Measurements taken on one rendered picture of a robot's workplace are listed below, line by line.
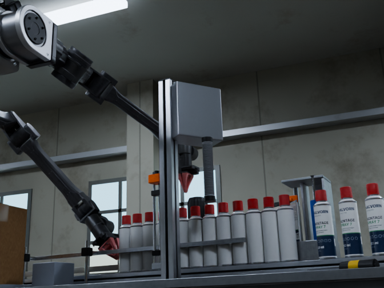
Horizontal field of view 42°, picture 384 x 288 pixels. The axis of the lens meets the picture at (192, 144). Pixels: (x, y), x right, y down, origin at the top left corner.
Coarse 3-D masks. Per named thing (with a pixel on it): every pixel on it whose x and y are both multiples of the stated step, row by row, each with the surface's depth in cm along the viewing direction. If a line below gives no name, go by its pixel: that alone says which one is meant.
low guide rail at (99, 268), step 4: (76, 268) 190; (80, 268) 189; (84, 268) 188; (88, 268) 188; (92, 268) 187; (96, 268) 186; (100, 268) 185; (104, 268) 184; (108, 268) 183; (112, 268) 182; (116, 268) 182; (28, 272) 201; (32, 272) 200; (76, 272) 190; (80, 272) 189; (84, 272) 188; (88, 272) 188; (28, 276) 201
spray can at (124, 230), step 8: (128, 216) 181; (128, 224) 180; (120, 232) 179; (128, 232) 178; (120, 240) 178; (128, 240) 177; (120, 248) 177; (120, 256) 176; (128, 256) 175; (120, 264) 175; (128, 264) 175; (120, 272) 174
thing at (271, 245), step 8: (264, 200) 157; (272, 200) 156; (264, 208) 156; (272, 208) 155; (264, 216) 154; (272, 216) 153; (264, 224) 154; (272, 224) 153; (264, 232) 153; (272, 232) 152; (264, 240) 153; (272, 240) 151; (264, 248) 153; (272, 248) 150; (272, 256) 150; (280, 256) 151
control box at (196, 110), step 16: (176, 96) 162; (192, 96) 165; (208, 96) 168; (176, 112) 161; (192, 112) 163; (208, 112) 166; (176, 128) 159; (192, 128) 161; (208, 128) 164; (192, 144) 168
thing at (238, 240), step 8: (216, 240) 158; (224, 240) 157; (232, 240) 155; (240, 240) 154; (128, 248) 173; (136, 248) 171; (144, 248) 170; (152, 248) 168; (48, 256) 189; (56, 256) 187; (64, 256) 186; (72, 256) 184; (80, 256) 182
